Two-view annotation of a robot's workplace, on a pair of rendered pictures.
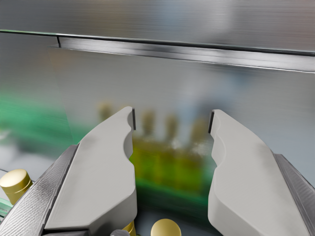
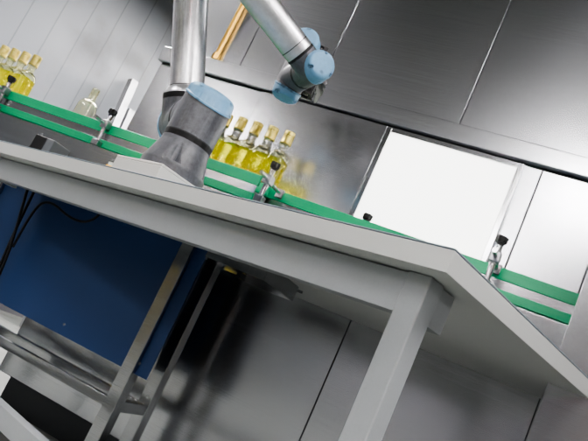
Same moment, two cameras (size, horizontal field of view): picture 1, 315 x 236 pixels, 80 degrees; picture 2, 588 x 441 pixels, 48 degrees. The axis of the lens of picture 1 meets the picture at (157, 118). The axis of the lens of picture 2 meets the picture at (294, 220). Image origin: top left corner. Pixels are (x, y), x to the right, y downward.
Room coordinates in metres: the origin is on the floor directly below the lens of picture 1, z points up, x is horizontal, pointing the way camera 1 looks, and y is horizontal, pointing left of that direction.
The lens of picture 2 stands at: (-1.83, -0.29, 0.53)
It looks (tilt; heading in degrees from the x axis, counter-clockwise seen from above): 11 degrees up; 5
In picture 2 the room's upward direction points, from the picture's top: 25 degrees clockwise
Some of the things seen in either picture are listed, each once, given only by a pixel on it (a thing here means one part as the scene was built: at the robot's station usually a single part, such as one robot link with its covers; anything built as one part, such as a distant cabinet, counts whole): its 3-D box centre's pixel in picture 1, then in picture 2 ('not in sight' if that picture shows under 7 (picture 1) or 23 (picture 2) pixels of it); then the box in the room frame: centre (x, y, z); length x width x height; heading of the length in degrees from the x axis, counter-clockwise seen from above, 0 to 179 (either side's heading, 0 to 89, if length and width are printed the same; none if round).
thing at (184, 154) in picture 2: not in sight; (178, 158); (-0.40, 0.12, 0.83); 0.15 x 0.15 x 0.10
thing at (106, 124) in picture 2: not in sight; (100, 124); (0.12, 0.54, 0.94); 0.07 x 0.04 x 0.13; 161
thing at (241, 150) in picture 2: not in sight; (235, 171); (0.15, 0.10, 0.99); 0.06 x 0.06 x 0.21; 71
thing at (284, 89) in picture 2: not in sight; (294, 79); (-0.20, 0.00, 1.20); 0.11 x 0.08 x 0.11; 27
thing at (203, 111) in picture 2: not in sight; (201, 115); (-0.39, 0.12, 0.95); 0.13 x 0.12 x 0.14; 27
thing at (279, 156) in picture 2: not in sight; (267, 182); (0.11, -0.01, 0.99); 0.06 x 0.06 x 0.21; 72
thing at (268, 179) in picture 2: not in sight; (269, 185); (-0.04, -0.04, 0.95); 0.17 x 0.03 x 0.12; 161
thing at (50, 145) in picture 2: not in sight; (46, 154); (0.13, 0.65, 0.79); 0.08 x 0.08 x 0.08; 71
